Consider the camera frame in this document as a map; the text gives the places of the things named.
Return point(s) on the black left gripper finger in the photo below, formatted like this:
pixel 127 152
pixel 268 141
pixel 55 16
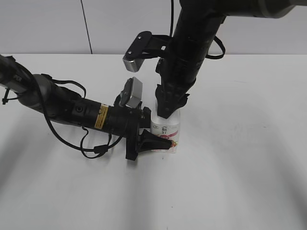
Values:
pixel 147 141

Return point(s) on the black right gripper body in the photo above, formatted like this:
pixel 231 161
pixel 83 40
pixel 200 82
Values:
pixel 176 71

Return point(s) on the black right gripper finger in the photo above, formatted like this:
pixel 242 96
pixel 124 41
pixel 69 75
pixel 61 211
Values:
pixel 169 99

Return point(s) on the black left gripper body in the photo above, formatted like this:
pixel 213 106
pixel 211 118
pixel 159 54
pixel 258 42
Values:
pixel 126 122

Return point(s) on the white yili changqing yogurt bottle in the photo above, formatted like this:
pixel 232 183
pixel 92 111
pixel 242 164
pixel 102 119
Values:
pixel 166 128

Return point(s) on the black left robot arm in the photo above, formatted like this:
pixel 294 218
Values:
pixel 51 98

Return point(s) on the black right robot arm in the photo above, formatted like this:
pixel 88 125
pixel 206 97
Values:
pixel 196 29

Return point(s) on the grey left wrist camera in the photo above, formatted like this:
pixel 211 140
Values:
pixel 131 95

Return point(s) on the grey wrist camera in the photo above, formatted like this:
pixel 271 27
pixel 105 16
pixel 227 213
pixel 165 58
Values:
pixel 145 46
pixel 131 95

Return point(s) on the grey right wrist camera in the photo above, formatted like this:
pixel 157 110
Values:
pixel 145 46

